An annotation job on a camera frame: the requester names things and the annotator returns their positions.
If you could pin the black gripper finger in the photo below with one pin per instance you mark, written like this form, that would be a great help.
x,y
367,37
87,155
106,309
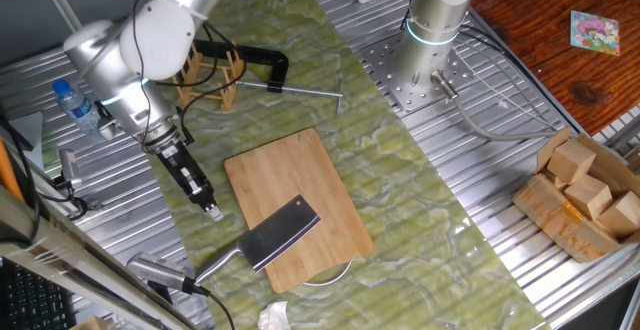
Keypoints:
x,y
206,210
215,209

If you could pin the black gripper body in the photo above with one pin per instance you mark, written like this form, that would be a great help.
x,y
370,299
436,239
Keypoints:
x,y
182,170

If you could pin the steel cleaver knife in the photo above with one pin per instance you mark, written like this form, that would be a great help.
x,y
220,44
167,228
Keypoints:
x,y
280,230

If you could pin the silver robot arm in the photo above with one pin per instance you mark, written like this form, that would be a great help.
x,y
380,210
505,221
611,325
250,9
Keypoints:
x,y
155,35

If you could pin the wooden knife rack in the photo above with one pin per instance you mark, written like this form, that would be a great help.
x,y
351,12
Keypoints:
x,y
227,97

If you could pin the grey handheld tool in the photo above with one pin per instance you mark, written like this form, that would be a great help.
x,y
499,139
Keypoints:
x,y
155,270

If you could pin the bamboo cutting board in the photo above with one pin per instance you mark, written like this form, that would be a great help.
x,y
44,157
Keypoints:
x,y
300,180

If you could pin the clear water bottle blue label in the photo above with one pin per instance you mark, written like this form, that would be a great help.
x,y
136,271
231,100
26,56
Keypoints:
x,y
80,110

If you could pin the crumpled white tissue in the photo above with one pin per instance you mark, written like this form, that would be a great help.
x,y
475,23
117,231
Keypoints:
x,y
274,316

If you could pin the black C-clamp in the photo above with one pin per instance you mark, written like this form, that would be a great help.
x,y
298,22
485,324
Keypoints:
x,y
282,67

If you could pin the grey paper sheet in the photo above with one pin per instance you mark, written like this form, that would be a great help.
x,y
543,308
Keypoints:
x,y
30,135

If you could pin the orange stick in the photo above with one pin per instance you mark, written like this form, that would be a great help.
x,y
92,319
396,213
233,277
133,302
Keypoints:
x,y
7,170

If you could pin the green marble pattern mat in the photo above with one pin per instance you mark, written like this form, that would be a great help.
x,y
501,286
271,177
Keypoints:
x,y
400,195

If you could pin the black keyboard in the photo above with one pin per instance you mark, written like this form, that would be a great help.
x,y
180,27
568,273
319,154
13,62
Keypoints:
x,y
30,300

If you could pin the aluminium robot mounting plate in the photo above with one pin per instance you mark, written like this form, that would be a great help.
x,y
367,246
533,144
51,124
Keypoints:
x,y
385,70

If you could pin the brown cardboard box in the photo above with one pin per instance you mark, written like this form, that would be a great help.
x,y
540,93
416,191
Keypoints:
x,y
560,220

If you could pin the pale wooden cube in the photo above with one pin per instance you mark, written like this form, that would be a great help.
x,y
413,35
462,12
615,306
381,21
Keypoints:
x,y
620,216
589,197
570,162

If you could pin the dark brown wooden table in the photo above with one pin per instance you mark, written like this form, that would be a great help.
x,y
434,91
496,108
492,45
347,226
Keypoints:
x,y
550,45

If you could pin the colourful picture card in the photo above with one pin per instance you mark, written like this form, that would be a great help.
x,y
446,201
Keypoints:
x,y
595,32

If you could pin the small camera on bracket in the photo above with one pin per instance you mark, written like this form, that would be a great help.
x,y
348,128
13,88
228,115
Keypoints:
x,y
69,167

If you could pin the aluminium frame beam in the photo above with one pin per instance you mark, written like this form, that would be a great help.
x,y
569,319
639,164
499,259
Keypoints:
x,y
75,265

